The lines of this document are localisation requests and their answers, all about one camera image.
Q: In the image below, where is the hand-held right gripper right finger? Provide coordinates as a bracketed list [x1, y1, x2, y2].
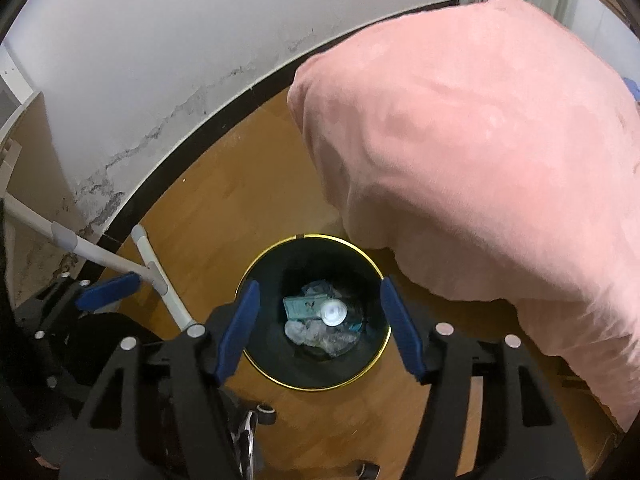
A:
[380, 276, 586, 480]

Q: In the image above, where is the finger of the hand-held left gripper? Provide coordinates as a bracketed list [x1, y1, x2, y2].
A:
[35, 271, 142, 326]

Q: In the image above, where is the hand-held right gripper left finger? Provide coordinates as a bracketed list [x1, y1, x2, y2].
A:
[60, 280, 261, 480]

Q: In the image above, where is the black trash bin gold rim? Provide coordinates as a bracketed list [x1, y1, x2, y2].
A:
[239, 234, 392, 392]

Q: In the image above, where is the teal packet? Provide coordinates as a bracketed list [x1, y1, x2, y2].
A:
[282, 294, 326, 321]

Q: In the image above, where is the small white cup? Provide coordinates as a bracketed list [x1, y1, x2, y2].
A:
[320, 299, 348, 326]

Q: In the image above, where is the small clear plastic piece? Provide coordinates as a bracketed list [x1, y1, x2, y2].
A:
[300, 282, 333, 301]

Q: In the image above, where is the pink blanket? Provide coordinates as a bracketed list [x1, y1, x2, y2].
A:
[287, 0, 640, 433]

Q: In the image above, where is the white metal desk frame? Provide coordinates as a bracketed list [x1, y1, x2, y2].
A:
[0, 195, 197, 333]

